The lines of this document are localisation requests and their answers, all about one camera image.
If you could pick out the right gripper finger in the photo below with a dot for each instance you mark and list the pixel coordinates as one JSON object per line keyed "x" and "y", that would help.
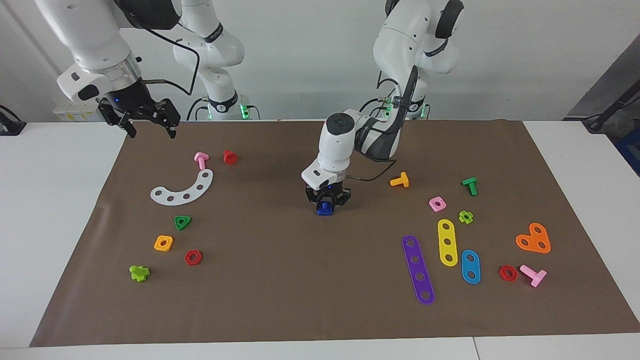
{"x": 171, "y": 131}
{"x": 130, "y": 127}

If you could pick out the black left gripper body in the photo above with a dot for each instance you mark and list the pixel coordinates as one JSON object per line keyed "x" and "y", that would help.
{"x": 327, "y": 192}

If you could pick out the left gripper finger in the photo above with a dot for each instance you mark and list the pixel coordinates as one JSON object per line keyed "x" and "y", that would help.
{"x": 334, "y": 204}
{"x": 319, "y": 204}

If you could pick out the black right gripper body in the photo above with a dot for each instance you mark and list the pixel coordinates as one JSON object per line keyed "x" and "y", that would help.
{"x": 130, "y": 100}

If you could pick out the blue square toy nut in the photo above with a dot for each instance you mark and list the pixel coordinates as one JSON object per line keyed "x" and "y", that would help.
{"x": 325, "y": 213}

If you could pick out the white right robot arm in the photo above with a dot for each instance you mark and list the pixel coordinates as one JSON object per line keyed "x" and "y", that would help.
{"x": 90, "y": 40}

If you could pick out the pink toy screw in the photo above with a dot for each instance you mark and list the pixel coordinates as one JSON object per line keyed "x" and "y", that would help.
{"x": 201, "y": 159}
{"x": 535, "y": 276}

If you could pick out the white power strip box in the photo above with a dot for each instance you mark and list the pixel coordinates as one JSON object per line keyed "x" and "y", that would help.
{"x": 75, "y": 115}

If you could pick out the red toy screw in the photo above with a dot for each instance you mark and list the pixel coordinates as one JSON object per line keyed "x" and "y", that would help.
{"x": 230, "y": 158}

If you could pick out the white curved perforated plate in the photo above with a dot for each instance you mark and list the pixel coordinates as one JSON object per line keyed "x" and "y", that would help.
{"x": 193, "y": 192}

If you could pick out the orange toy screw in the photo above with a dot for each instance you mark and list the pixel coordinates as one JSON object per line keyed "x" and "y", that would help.
{"x": 402, "y": 180}

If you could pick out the brown table mat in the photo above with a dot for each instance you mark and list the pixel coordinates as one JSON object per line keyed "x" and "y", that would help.
{"x": 300, "y": 280}

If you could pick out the green triangle toy nut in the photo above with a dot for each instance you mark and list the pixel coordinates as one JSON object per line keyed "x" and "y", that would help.
{"x": 177, "y": 219}

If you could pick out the pink square toy nut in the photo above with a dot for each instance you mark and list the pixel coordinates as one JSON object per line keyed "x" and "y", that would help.
{"x": 431, "y": 201}

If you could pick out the purple long perforated plate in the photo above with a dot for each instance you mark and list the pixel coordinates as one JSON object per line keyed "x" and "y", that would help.
{"x": 417, "y": 268}

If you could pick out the orange square toy nut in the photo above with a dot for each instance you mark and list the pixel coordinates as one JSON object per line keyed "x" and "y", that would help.
{"x": 169, "y": 240}

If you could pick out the yellow perforated plate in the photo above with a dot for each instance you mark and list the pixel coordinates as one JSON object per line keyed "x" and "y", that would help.
{"x": 447, "y": 234}

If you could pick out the red hexagon toy nut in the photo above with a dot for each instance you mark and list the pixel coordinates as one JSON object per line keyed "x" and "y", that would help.
{"x": 187, "y": 257}
{"x": 501, "y": 274}

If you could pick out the lime green flower nut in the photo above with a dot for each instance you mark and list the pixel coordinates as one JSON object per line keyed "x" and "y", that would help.
{"x": 461, "y": 218}

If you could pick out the dark green toy screw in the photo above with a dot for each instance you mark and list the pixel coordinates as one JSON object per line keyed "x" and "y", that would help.
{"x": 470, "y": 184}

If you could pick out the lime green toy screw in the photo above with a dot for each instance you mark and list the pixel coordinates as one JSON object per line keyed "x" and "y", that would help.
{"x": 138, "y": 273}

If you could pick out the blue short perforated plate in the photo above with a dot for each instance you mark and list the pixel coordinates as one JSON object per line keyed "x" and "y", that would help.
{"x": 470, "y": 267}

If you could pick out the orange heart perforated plate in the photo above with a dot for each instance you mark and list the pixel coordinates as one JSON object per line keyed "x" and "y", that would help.
{"x": 534, "y": 239}

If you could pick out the black stand pole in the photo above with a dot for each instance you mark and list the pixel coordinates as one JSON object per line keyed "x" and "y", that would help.
{"x": 610, "y": 111}

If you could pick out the blue crate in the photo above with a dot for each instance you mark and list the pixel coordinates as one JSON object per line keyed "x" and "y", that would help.
{"x": 631, "y": 150}

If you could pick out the black clamp mount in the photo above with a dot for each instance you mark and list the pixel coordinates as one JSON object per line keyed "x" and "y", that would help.
{"x": 10, "y": 125}

